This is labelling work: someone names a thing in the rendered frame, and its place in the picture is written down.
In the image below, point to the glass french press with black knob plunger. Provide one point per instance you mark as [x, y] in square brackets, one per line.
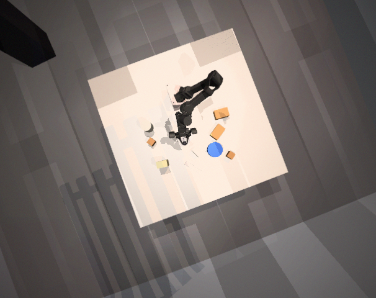
[184, 142]

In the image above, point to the orange block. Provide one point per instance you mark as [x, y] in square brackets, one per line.
[221, 113]
[216, 133]

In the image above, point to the blue cylinder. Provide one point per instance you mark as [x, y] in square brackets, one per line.
[214, 149]

